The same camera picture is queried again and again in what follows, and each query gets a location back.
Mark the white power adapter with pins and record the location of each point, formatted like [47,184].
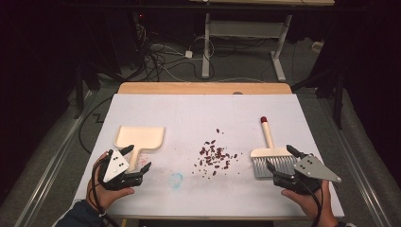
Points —
[188,54]

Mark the aluminium floor rail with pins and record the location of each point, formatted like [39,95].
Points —
[356,170]
[53,170]

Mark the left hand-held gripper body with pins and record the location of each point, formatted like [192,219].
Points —
[115,167]

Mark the white table cover sheet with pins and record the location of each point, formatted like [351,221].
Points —
[195,110]

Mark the wooden table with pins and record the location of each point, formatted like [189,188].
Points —
[201,88]

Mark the white metal desk frame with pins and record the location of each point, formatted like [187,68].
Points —
[206,47]

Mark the black metal stand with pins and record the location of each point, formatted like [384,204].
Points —
[338,101]
[80,88]

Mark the person's right hand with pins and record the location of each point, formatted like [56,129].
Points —
[310,205]

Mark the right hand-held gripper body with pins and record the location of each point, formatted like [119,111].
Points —
[312,170]

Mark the person's left hand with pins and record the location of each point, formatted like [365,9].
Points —
[107,195]

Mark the cream plastic dustpan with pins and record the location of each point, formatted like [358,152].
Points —
[142,137]

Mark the pile of red beans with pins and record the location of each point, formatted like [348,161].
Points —
[217,156]

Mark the cream brush with grey bristles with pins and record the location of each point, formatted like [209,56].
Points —
[268,135]

